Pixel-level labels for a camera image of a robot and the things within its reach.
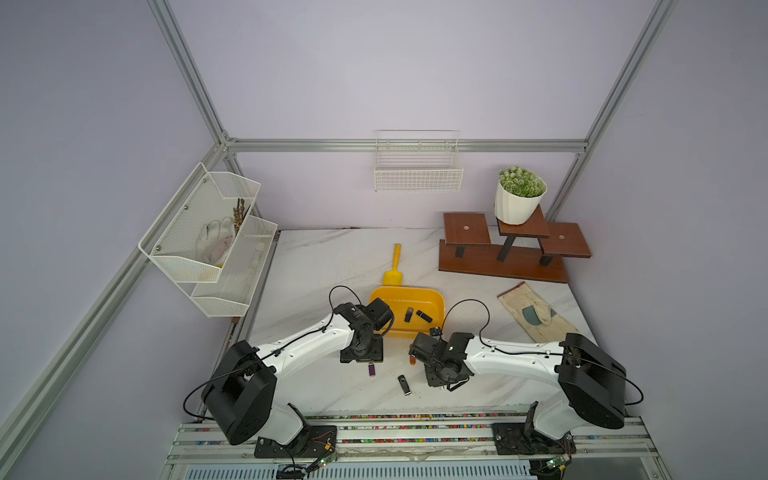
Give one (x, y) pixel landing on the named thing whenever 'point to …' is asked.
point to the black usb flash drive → (424, 316)
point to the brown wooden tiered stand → (530, 250)
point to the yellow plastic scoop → (394, 277)
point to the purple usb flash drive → (372, 370)
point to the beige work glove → (535, 315)
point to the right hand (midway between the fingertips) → (440, 378)
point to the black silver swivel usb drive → (404, 384)
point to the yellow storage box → (416, 310)
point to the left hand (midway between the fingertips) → (365, 359)
